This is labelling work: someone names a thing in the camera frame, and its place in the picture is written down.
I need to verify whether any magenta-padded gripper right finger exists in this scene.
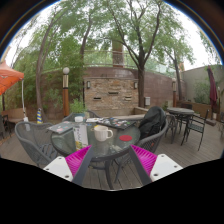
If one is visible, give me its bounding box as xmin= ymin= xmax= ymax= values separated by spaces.
xmin=128 ymin=144 xmax=184 ymax=187

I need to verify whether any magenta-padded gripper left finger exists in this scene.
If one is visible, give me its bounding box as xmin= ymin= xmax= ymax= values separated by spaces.
xmin=43 ymin=144 xmax=94 ymax=187

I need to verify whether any clear white-capped drink bottle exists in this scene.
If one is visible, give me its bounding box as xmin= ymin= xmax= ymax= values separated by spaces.
xmin=72 ymin=115 xmax=89 ymax=152

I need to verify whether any flat round red coaster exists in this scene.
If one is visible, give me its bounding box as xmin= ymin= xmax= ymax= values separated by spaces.
xmin=119 ymin=134 xmax=134 ymax=142

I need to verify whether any white ceramic mug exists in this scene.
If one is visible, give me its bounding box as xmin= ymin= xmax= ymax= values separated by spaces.
xmin=93 ymin=125 xmax=114 ymax=142

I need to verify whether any grey laptop with stickers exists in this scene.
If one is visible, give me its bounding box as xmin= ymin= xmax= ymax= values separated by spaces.
xmin=46 ymin=121 xmax=75 ymax=135

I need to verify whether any black backpack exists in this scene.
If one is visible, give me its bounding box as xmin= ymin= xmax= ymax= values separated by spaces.
xmin=138 ymin=105 xmax=167 ymax=140

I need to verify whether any green plant in blue pot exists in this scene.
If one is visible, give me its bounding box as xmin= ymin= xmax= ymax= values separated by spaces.
xmin=69 ymin=99 xmax=88 ymax=118

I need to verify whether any blue yellow striped cone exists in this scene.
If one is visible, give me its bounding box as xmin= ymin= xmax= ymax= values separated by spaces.
xmin=36 ymin=107 xmax=44 ymax=125

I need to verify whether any round dark patio table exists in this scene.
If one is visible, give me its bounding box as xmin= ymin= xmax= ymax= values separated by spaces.
xmin=166 ymin=107 xmax=195 ymax=134

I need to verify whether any black metal patio chair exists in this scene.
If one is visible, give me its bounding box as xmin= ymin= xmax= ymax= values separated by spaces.
xmin=180 ymin=109 xmax=210 ymax=152

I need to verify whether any orange canopy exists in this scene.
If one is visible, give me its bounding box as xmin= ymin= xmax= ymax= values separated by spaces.
xmin=0 ymin=60 xmax=25 ymax=97

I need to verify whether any globe-topped wooden lamp post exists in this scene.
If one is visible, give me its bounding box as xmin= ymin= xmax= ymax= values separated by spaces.
xmin=61 ymin=66 xmax=71 ymax=118

